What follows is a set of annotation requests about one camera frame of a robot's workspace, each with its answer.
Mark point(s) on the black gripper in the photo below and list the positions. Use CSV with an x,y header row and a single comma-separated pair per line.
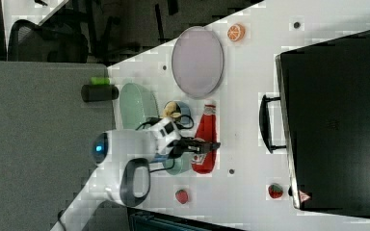
x,y
178,148

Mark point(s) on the red ketchup bottle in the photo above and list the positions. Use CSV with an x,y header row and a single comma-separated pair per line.
x,y
204,163

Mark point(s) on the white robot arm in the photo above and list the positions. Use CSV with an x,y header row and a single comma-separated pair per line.
x,y
123,174

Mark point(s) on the grey oval plate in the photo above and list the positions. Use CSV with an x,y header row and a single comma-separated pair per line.
x,y
197,62

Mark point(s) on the teal metal mug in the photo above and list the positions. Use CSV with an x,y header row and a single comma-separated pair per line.
x,y
178,165

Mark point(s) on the blue bowl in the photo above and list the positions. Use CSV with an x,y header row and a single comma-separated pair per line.
x,y
185,113

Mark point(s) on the yellow banana toy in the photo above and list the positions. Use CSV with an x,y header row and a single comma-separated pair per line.
x,y
171,110

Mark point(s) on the red strawberry toy near oven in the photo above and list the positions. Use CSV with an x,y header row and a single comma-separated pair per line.
x,y
275,191

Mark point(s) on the green plastic colander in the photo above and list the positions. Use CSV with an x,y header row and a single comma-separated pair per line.
x,y
136,105

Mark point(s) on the orange slice toy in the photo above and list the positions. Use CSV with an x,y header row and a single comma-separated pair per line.
x,y
236,32

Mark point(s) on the black toaster oven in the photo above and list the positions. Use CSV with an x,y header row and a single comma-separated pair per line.
x,y
324,95

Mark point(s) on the black office chair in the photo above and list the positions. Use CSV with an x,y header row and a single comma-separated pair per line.
x,y
51,43

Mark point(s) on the blue metal frame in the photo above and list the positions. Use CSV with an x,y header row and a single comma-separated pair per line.
x,y
142,220

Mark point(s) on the black cylinder post with green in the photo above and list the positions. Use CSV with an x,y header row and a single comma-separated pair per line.
x,y
99,89

